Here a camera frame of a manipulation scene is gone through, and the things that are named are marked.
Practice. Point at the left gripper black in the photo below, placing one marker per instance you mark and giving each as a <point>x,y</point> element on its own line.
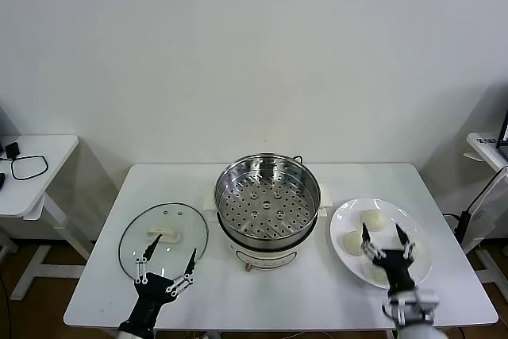
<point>151,295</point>

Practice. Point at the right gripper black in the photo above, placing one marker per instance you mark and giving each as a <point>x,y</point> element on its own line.
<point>397,271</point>

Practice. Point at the white steamed baozi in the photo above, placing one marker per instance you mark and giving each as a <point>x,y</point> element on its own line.
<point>417,247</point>
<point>351,243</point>
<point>375,275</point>
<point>375,220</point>

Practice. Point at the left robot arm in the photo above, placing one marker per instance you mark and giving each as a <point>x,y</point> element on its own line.
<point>135,335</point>

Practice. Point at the steel perforated steamer basket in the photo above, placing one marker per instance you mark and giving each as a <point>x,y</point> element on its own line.
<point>266,214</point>

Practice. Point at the white round plate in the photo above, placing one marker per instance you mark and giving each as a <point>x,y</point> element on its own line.
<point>349,216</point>

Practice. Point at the white electric cooker base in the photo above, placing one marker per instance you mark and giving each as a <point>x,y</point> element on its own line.
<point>266,256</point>

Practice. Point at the dark laptop screen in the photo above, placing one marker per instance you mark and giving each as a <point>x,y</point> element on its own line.
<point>505,128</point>

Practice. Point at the black device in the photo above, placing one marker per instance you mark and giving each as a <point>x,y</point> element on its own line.
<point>2,180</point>

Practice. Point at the small black charger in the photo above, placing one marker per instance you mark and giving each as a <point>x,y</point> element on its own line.
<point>12,149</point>

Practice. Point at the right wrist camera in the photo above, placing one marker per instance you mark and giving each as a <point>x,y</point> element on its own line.
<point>424,299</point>

